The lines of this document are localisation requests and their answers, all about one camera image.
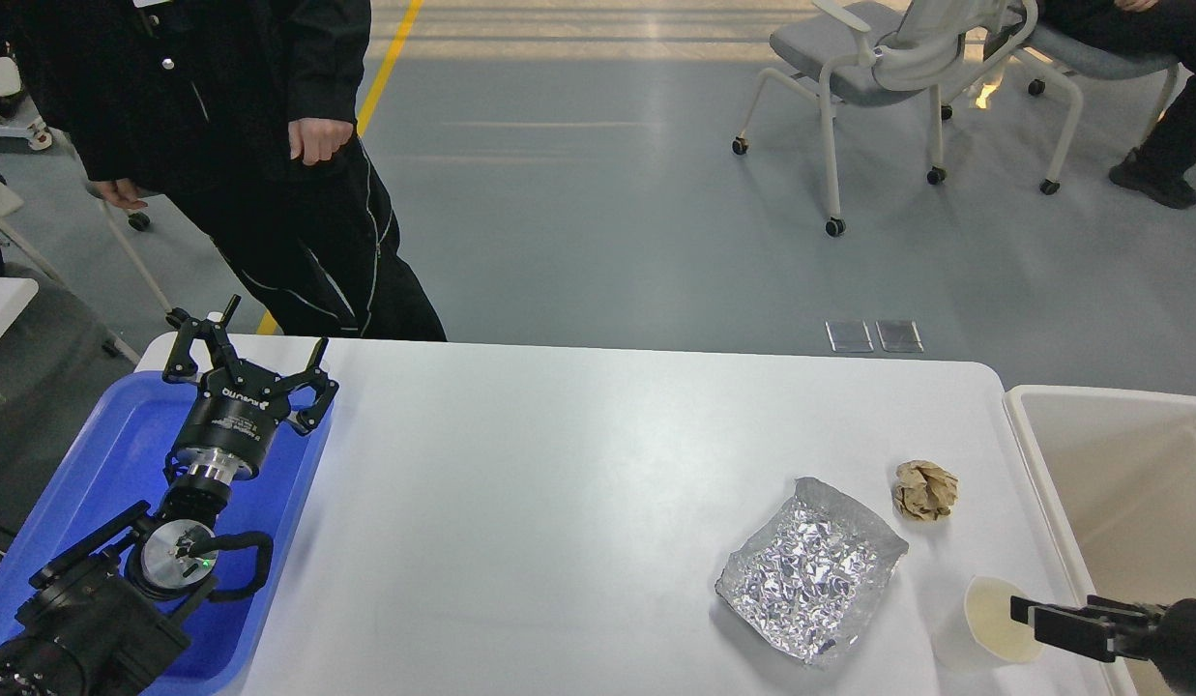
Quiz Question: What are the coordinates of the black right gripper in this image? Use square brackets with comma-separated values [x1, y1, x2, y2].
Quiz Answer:
[1009, 594, 1196, 695]

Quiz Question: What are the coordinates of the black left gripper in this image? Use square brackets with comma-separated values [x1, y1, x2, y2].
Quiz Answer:
[160, 297, 338, 480]

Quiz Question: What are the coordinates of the white paper cup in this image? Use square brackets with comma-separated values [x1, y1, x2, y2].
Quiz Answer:
[932, 576, 1042, 673]

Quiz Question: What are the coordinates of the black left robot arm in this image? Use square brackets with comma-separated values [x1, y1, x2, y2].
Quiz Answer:
[0, 304, 338, 695]

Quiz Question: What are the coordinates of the blue plastic tray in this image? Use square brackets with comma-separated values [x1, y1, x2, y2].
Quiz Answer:
[0, 371, 331, 695]

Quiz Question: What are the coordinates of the white plastic bin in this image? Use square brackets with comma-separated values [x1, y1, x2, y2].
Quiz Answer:
[1002, 385, 1196, 696]

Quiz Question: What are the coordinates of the crumpled brown paper ball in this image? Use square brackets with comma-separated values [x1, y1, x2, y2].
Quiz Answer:
[890, 460, 959, 521]

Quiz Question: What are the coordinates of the person in black clothes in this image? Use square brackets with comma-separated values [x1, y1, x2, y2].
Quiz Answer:
[0, 1, 446, 342]

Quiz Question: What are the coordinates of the crumpled aluminium foil tray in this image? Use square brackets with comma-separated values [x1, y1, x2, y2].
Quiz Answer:
[715, 477, 910, 668]

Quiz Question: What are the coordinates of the metal floor plate right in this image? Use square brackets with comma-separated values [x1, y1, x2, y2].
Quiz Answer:
[875, 320, 925, 354]

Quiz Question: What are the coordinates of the metal floor plate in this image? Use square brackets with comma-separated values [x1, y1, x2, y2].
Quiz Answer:
[826, 320, 875, 354]
[875, 320, 925, 354]

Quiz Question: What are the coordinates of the white equipment top left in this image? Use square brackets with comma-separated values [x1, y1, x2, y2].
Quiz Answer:
[0, 37, 54, 151]

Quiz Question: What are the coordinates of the metal floor plate left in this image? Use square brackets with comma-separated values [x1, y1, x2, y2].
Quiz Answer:
[826, 320, 875, 354]

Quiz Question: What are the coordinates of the seated person in black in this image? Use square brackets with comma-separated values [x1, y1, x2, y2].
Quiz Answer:
[1036, 0, 1196, 210]

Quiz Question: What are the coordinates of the grey chair far right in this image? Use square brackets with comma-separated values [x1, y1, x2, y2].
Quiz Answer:
[1008, 23, 1180, 195]

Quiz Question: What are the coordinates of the grey white office chair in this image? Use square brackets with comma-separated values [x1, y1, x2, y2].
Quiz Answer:
[731, 1, 1036, 238]

